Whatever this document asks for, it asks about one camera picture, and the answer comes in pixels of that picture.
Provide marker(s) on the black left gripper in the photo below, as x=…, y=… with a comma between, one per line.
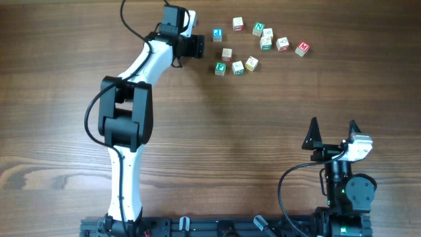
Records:
x=197, y=51

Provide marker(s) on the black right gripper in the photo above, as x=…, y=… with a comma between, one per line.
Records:
x=314, y=141

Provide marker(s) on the red block with drawing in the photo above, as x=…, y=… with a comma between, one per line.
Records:
x=226, y=54

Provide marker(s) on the green Z block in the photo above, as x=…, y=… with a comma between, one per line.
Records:
x=265, y=43

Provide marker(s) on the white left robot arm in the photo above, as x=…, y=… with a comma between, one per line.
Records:
x=125, y=118

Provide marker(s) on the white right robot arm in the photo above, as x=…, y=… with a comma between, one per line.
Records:
x=349, y=195

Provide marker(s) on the blue P block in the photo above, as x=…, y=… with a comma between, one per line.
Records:
x=217, y=34

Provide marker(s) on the green F block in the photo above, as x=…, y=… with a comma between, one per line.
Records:
x=220, y=68

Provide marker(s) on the green side white block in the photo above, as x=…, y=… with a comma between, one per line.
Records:
x=238, y=68

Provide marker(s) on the red X block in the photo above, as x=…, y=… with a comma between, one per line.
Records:
x=238, y=24

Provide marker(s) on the yellow V block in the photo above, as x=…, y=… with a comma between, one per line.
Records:
x=251, y=63

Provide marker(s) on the green N block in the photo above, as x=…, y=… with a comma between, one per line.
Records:
x=258, y=29

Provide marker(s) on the yellow side block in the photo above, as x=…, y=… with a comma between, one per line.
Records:
x=267, y=32

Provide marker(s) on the red M block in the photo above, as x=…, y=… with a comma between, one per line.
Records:
x=302, y=49

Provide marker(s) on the red Q block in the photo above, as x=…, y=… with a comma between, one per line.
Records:
x=282, y=44

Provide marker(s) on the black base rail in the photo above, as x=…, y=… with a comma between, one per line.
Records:
x=223, y=226

